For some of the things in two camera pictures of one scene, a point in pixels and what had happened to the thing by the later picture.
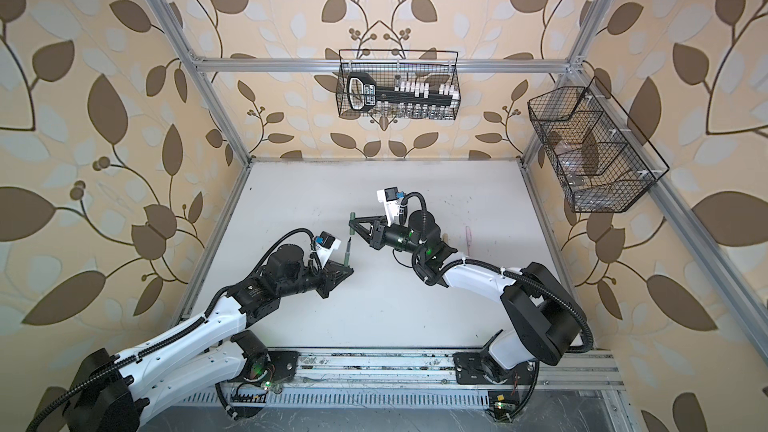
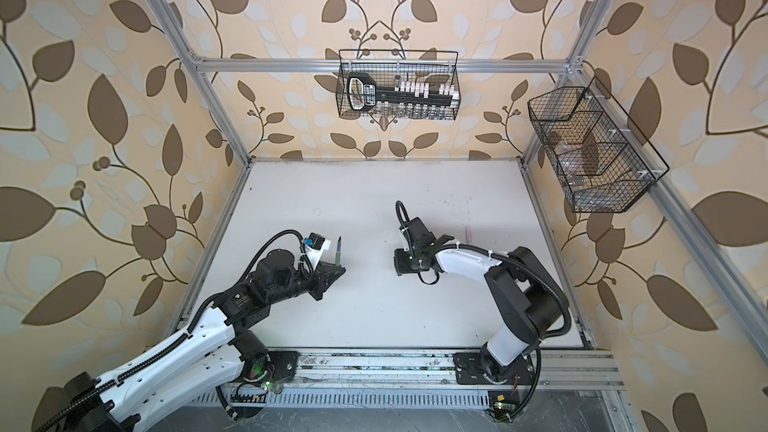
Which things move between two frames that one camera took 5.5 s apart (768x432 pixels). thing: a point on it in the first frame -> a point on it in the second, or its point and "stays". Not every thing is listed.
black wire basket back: [401, 84] stays
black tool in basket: [365, 94] stays
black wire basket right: [601, 160] stays
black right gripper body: [398, 238] -> [407, 260]
